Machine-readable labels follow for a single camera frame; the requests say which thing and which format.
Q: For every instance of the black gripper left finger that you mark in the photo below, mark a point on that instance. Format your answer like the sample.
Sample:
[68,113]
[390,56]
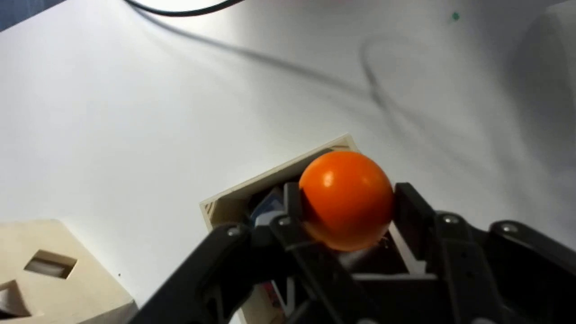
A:
[239,270]

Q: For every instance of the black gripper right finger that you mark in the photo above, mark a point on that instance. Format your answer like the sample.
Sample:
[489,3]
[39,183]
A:
[504,270]

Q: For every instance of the orange ball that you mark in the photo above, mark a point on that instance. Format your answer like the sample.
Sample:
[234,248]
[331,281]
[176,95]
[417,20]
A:
[347,198]

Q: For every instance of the wooden shape sorter cube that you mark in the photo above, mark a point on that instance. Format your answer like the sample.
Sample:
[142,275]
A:
[65,288]

